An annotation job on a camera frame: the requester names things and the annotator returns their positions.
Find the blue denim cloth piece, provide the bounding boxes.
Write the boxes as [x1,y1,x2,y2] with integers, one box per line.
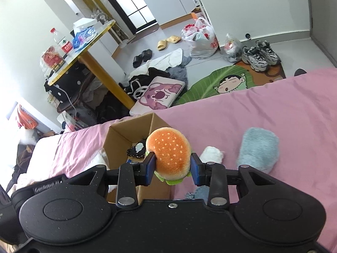
[185,186,210,204]

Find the white cloth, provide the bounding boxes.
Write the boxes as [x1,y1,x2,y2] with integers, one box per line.
[199,146,224,164]

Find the brown cardboard box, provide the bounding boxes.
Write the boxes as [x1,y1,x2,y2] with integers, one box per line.
[103,113,171,203]

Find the grey plush elephant toy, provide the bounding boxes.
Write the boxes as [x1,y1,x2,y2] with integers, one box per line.
[237,127,279,174]

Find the white small appliance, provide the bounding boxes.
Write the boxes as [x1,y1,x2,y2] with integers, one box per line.
[57,111,79,133]

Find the black clothes pile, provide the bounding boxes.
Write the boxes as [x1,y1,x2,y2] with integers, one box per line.
[118,67,170,99]

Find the pink bear laptop bag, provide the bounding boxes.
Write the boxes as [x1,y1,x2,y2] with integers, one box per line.
[129,77,186,116]

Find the green cartoon leaf rug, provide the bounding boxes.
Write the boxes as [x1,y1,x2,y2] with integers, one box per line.
[174,61,286,106]

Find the black polka dot bag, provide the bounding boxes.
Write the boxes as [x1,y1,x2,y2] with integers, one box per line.
[44,62,88,103]

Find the grey fuzzy cloth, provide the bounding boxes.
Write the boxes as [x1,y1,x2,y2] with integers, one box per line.
[165,56,192,88]

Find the pink bed sheet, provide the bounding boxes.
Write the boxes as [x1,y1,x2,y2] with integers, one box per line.
[15,67,337,253]

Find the left black slipper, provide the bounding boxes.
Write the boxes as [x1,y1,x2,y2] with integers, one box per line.
[132,54,143,69]

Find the black slipper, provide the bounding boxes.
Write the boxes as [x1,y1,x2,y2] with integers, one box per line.
[132,54,143,69]
[142,49,152,62]

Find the white floor mat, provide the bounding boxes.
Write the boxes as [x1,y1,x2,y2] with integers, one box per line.
[128,48,183,80]

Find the right black slipper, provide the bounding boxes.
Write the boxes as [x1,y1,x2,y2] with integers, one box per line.
[142,49,152,62]

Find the small clear plastic bag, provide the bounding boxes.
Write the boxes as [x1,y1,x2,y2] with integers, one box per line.
[221,33,243,63]

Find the left grey sneaker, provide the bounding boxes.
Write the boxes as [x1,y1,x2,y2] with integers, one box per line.
[241,46,270,72]

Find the grey sneaker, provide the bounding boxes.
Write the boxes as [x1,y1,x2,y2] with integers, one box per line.
[241,46,270,72]
[255,40,281,66]

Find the right grey sneaker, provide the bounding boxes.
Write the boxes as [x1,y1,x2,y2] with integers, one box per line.
[255,40,281,66]

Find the round yellow-legged table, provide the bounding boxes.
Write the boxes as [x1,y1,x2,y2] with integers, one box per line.
[47,20,135,109]

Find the white red shopping bag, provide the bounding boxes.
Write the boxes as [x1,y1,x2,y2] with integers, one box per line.
[181,17,219,59]

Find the left yellow slipper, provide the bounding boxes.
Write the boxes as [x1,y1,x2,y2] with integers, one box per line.
[156,39,167,51]

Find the yellow slipper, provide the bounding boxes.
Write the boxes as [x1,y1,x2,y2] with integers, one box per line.
[156,39,167,51]
[166,35,181,44]

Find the red snack package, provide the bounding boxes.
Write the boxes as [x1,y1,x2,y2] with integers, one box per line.
[40,46,65,73]

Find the right yellow slipper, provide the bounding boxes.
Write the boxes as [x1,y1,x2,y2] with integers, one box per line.
[166,35,181,44]

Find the water bottle red label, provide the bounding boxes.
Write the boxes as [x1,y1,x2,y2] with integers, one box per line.
[50,28,74,55]

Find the blue plastic wipes pack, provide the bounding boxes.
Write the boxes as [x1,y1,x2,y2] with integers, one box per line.
[72,27,97,52]

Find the white tissue box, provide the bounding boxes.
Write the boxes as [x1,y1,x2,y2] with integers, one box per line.
[73,18,98,34]

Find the white charger cable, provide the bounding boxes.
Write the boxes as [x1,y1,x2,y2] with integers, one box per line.
[56,85,79,127]

